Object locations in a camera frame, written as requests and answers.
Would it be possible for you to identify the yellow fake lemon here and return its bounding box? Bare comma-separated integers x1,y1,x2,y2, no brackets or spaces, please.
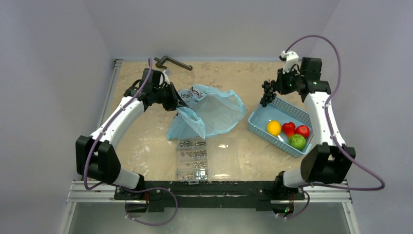
266,120,282,137

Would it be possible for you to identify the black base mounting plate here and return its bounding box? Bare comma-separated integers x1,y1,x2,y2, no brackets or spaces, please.
114,180,305,213

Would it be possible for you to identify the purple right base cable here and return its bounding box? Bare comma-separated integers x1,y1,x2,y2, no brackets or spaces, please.
275,184,310,220

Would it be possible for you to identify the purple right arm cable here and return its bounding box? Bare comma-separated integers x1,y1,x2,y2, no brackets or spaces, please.
283,35,386,192

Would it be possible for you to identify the clear plastic organizer box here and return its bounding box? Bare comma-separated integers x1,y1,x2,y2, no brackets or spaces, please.
177,137,240,184

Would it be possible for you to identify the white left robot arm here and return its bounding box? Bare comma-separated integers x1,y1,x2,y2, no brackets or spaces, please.
75,68,186,199

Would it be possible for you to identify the dark fake grape bunch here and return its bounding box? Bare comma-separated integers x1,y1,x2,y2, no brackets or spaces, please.
260,80,277,108

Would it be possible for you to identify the dark metal crank handle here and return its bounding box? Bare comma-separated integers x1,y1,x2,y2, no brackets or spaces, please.
153,56,193,71

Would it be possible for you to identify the light blue plastic basket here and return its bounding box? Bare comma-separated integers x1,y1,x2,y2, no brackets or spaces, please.
248,97,313,157

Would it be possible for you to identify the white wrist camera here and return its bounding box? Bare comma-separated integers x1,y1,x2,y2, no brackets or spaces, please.
279,51,299,74
162,69,171,85

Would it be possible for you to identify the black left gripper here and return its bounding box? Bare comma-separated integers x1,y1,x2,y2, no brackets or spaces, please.
152,81,188,112

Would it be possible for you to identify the light blue printed plastic bag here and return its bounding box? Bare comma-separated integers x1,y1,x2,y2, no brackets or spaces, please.
167,84,246,140

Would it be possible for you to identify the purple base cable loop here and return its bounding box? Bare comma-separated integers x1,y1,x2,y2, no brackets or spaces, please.
124,185,179,226

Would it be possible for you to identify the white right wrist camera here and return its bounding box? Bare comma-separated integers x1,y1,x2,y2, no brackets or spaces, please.
279,51,299,74

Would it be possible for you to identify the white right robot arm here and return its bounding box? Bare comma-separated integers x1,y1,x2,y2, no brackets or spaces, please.
271,55,356,198

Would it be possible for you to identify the red fake bell pepper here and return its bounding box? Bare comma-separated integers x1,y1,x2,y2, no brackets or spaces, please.
282,122,296,138

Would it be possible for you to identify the aluminium extrusion rail frame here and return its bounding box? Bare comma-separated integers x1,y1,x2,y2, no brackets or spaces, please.
59,62,359,234

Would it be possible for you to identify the red fake apple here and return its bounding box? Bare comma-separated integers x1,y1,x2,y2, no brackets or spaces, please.
295,125,311,139

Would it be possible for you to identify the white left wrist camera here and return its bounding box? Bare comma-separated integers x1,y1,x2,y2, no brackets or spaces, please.
162,69,171,85

